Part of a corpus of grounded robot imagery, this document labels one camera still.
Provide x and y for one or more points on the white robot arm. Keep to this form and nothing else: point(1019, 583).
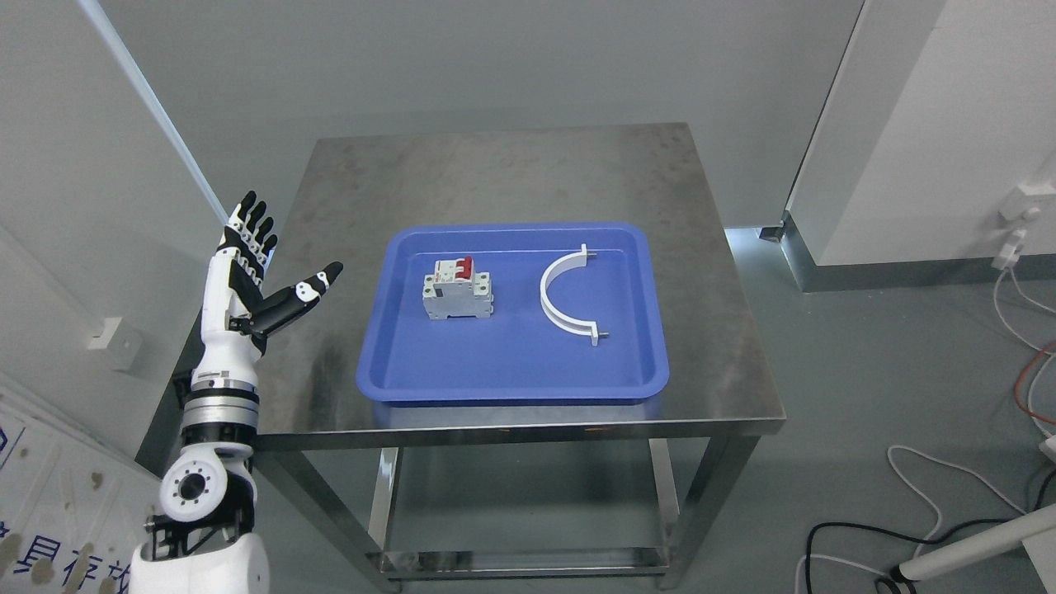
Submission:
point(203, 540)

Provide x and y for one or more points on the stainless steel table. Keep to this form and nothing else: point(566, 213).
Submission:
point(336, 455)

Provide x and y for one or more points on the printed paper sign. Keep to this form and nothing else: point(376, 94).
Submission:
point(72, 509)

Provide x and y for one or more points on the white power adapter plug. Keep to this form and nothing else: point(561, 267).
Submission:
point(1011, 249)

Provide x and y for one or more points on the white pole stand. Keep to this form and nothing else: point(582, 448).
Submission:
point(1034, 532)

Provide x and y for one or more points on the blue plastic tray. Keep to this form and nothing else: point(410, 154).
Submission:
point(576, 318)

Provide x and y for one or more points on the white red circuit breaker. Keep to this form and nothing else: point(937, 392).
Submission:
point(456, 289)

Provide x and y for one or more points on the white wall socket box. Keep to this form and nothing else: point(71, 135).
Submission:
point(117, 345)

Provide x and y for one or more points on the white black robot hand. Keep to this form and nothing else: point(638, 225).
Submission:
point(236, 318)

